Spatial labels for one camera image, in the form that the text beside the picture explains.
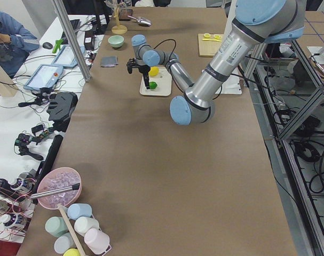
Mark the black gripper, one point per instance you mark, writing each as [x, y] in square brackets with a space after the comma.
[143, 69]

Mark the yellow lemon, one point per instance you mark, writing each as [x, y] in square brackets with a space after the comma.
[154, 71]

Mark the green lime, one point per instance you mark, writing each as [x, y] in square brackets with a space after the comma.
[152, 85]

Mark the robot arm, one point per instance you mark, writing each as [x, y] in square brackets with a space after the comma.
[255, 22]

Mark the cream rabbit tray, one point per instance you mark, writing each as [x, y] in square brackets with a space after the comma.
[163, 80]

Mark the grey folded cloth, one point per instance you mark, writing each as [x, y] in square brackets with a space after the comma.
[111, 61]

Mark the mint green bowl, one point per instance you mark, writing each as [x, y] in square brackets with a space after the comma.
[116, 41]

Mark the wooden mug tree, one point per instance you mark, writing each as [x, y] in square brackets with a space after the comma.
[118, 29]

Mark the metal scoop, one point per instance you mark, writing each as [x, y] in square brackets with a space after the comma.
[141, 21]

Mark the wooden cutting board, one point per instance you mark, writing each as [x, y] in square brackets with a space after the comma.
[208, 49]

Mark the yellow plastic knife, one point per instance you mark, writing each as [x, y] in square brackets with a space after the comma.
[211, 40]

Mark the teach pendant tablet far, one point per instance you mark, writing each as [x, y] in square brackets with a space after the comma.
[65, 58]

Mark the teach pendant tablet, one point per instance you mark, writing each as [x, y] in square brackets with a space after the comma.
[65, 58]
[45, 76]

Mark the teach pendant tablet near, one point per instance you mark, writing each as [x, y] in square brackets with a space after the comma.
[45, 76]

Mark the black computer mouse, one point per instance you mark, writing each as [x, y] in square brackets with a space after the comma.
[47, 45]

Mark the metal tongs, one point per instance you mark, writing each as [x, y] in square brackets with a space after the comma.
[55, 191]

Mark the pink bowl with ice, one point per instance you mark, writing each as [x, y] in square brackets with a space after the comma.
[59, 178]

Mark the seated person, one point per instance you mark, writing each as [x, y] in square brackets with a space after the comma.
[16, 43]

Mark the blue cup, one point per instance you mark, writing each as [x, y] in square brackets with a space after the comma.
[77, 210]

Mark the white cup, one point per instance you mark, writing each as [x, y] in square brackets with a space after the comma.
[83, 224]

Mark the pink cup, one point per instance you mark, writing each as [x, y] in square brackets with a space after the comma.
[97, 241]

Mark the green cup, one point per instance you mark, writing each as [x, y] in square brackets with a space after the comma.
[56, 226]

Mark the grey cup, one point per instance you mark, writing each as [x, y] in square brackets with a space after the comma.
[64, 243]

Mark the yellow cup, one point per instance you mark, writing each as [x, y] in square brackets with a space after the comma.
[72, 252]

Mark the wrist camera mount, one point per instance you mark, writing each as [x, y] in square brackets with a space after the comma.
[131, 64]

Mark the aluminium frame post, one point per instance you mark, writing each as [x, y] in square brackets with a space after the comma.
[70, 34]

